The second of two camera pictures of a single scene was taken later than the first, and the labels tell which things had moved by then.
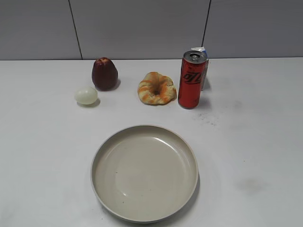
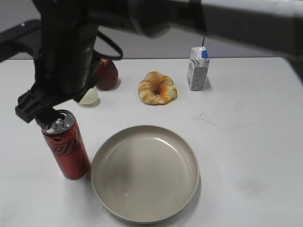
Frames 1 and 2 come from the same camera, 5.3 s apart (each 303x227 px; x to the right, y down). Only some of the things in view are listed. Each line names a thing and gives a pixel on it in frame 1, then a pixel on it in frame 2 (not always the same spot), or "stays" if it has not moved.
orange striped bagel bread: (155, 89) stays
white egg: (86, 95) stays
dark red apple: (104, 74) stays
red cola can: (190, 79) → (65, 141)
